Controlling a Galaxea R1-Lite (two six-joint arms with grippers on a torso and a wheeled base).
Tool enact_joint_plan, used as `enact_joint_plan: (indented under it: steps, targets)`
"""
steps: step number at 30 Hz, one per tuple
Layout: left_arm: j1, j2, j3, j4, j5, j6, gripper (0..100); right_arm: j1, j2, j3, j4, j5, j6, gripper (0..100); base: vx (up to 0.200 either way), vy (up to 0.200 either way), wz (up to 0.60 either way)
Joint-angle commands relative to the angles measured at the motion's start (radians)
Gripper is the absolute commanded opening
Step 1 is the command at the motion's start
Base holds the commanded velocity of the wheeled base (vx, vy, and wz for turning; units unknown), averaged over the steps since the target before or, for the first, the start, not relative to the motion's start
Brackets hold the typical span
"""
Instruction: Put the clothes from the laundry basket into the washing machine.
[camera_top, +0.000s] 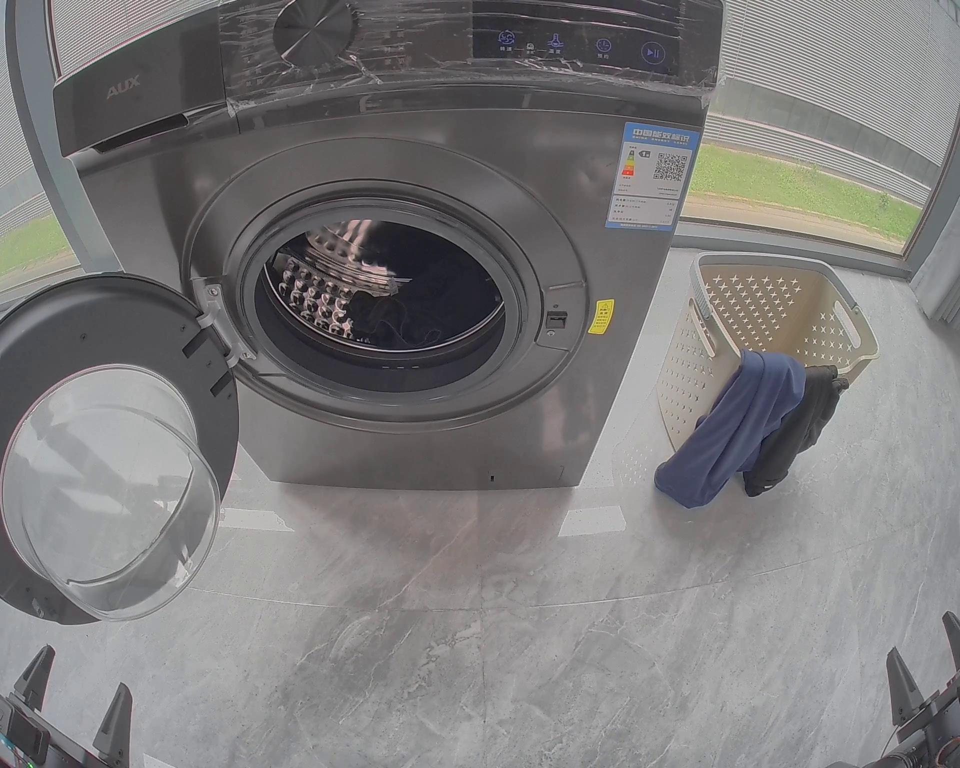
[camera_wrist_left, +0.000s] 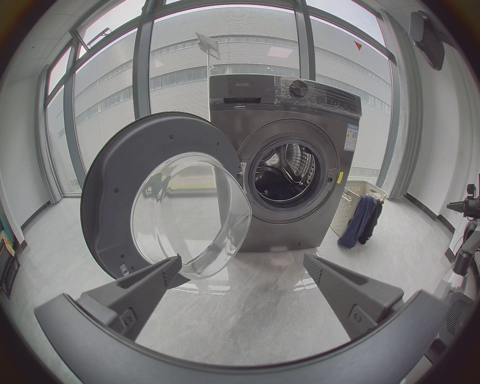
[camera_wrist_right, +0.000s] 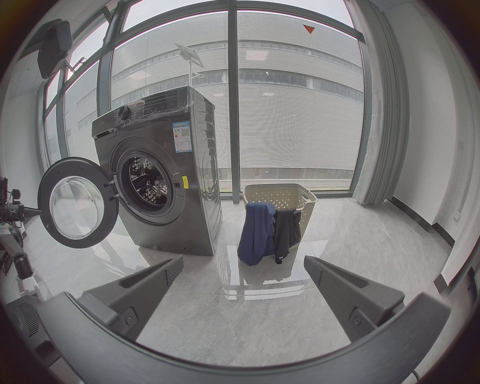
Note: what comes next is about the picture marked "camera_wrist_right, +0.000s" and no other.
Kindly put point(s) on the cream laundry basket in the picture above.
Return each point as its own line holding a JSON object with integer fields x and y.
{"x": 296, "y": 198}

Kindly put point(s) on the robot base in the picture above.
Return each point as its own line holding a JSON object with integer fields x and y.
{"x": 28, "y": 318}

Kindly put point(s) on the washing machine door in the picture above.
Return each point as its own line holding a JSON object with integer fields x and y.
{"x": 47, "y": 210}

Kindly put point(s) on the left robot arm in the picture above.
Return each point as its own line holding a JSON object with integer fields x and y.
{"x": 15, "y": 210}

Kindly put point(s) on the dark blue garment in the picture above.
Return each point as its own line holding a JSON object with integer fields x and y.
{"x": 257, "y": 232}

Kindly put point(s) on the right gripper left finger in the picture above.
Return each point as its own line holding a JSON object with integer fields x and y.
{"x": 144, "y": 288}

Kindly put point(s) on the window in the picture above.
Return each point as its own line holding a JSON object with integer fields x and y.
{"x": 232, "y": 112}

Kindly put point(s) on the black garment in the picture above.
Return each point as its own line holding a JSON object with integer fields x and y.
{"x": 285, "y": 232}

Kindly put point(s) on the grey washing machine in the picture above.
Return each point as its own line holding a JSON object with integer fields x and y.
{"x": 195, "y": 180}

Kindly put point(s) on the white curtain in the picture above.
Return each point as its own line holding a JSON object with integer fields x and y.
{"x": 386, "y": 112}

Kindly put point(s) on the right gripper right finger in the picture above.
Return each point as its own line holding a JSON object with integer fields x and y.
{"x": 347, "y": 290}

